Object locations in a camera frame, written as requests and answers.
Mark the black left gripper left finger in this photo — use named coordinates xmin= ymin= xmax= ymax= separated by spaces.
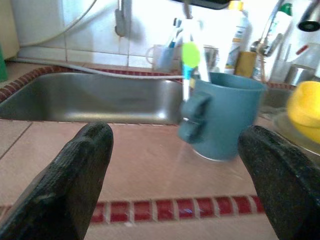
xmin=0 ymin=121 xmax=115 ymax=240

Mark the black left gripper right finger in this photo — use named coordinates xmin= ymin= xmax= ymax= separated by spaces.
xmin=237 ymin=124 xmax=320 ymax=240

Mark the yellow plastic bowl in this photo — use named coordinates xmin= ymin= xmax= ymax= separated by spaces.
xmin=286 ymin=81 xmax=320 ymax=153

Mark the teal mug with handle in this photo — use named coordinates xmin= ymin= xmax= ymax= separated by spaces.
xmin=177 ymin=71 xmax=268 ymax=162

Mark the white plastic stick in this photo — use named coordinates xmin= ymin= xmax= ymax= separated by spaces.
xmin=187 ymin=24 xmax=211 ymax=83

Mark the white stick with green disc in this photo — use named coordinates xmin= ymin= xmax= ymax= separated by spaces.
xmin=181 ymin=41 xmax=202 ymax=102

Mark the chrome kitchen faucet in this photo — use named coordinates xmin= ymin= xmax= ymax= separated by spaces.
xmin=249 ymin=0 xmax=320 ymax=57

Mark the stainless steel sink basin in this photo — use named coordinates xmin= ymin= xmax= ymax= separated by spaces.
xmin=258 ymin=86 xmax=297 ymax=118
xmin=0 ymin=72 xmax=185 ymax=125

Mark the stainless steel cup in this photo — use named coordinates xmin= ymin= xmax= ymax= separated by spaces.
xmin=284 ymin=64 xmax=316 ymax=86

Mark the plain yellow sponge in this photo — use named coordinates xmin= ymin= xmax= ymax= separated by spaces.
xmin=234 ymin=51 xmax=258 ymax=78

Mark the translucent plastic container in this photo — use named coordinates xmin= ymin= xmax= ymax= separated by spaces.
xmin=291 ymin=42 xmax=320 ymax=70

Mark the green soap bottle blue cap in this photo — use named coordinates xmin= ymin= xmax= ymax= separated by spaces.
xmin=0 ymin=43 xmax=9 ymax=83

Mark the clear plastic bucket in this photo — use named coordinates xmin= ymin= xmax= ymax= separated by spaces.
xmin=202 ymin=44 xmax=222 ymax=73

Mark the white detergent bottle yellow cap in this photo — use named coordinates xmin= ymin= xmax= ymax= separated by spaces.
xmin=223 ymin=0 xmax=251 ymax=76

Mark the blue white toothbrush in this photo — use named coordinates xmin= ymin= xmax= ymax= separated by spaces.
xmin=164 ymin=17 xmax=185 ymax=50

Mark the dark blue hanging pan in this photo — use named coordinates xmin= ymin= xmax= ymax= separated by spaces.
xmin=172 ymin=0 xmax=231 ymax=11

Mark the grey drain hose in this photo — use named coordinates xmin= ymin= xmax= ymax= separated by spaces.
xmin=9 ymin=57 xmax=185 ymax=80

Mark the red handled utensil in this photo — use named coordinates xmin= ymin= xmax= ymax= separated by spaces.
xmin=294 ymin=44 xmax=309 ymax=55

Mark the white cup with handle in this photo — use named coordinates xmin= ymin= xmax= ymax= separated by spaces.
xmin=146 ymin=44 xmax=176 ymax=72

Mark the white water hose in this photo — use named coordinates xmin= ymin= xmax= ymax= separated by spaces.
xmin=18 ymin=0 xmax=98 ymax=48

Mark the grey wall tap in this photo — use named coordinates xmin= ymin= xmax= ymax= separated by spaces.
xmin=114 ymin=0 xmax=133 ymax=38

